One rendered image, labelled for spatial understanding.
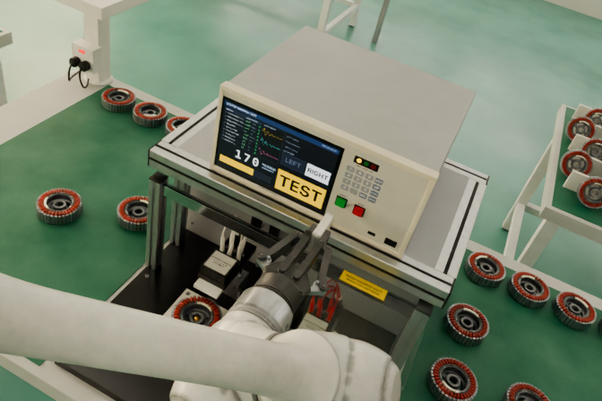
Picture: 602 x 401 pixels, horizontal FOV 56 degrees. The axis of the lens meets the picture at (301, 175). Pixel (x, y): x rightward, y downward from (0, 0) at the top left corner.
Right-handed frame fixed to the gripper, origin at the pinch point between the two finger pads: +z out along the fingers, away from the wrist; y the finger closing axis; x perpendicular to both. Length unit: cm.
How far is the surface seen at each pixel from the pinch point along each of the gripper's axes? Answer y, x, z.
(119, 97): -93, -41, 60
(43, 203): -74, -40, 6
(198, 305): -21.8, -37.3, -0.7
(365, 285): 10.6, -11.7, 3.8
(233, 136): -24.6, 3.5, 9.5
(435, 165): 13.3, 13.5, 13.6
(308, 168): -8.0, 4.0, 9.5
